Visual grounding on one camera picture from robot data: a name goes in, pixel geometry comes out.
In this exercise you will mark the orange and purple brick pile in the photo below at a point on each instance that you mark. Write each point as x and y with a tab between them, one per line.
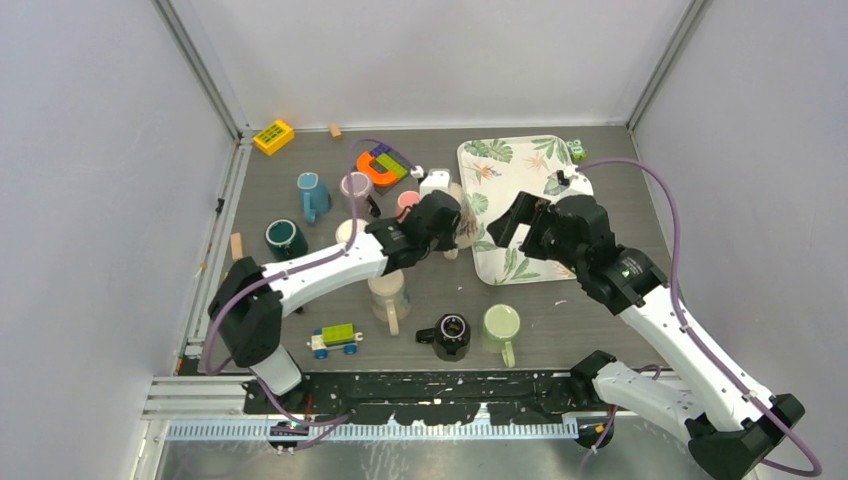
384	166

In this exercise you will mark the floral leaf tray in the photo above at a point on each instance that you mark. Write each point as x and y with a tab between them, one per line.
492	172

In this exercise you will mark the light green mug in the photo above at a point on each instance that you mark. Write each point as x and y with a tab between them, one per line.
499	328

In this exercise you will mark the pink mug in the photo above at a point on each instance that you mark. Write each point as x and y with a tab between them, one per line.
405	201

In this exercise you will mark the white mug black handle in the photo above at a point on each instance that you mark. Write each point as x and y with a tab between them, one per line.
345	230

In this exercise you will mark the black faceted mug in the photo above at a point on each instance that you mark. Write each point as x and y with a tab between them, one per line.
449	338

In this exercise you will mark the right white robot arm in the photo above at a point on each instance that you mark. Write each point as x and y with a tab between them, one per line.
728	431

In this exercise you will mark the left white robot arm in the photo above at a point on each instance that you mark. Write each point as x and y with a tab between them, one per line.
251	302

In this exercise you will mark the yellow toy brick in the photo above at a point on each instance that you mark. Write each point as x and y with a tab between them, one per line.
274	137

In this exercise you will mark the small wooden block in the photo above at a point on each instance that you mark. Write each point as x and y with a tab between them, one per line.
335	132

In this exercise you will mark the dark teal mug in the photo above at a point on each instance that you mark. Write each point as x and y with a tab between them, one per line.
285	240

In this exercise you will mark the beige seahorse mug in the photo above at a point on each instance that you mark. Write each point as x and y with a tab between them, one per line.
390	300

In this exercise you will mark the light blue mug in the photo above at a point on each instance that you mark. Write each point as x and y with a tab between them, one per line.
314	197

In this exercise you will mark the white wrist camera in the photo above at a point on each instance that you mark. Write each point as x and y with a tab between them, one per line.
570	182
435	179

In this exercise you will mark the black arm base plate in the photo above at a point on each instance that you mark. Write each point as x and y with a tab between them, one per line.
444	397

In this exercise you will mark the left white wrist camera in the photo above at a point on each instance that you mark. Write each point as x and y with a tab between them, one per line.
435	179

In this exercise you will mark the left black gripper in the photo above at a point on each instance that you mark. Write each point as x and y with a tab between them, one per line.
447	241

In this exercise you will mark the toy brick car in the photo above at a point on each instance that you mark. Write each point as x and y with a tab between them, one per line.
342	337

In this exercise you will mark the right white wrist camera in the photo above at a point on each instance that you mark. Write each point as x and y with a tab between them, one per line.
570	182

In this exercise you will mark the long wooden block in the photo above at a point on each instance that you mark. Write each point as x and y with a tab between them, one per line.
236	246

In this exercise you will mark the green owl toy brick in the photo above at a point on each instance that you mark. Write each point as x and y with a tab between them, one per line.
576	150

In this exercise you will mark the mauve mug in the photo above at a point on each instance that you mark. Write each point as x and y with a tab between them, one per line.
358	189

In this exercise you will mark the beige floral mug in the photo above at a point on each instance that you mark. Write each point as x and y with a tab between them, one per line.
467	229

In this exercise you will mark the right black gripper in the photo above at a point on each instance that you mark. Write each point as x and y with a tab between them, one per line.
526	208

